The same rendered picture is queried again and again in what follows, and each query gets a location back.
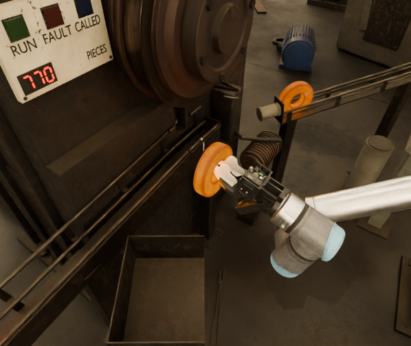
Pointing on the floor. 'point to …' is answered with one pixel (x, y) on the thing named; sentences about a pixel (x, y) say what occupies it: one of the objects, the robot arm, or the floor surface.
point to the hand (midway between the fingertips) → (214, 165)
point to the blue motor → (298, 48)
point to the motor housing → (259, 151)
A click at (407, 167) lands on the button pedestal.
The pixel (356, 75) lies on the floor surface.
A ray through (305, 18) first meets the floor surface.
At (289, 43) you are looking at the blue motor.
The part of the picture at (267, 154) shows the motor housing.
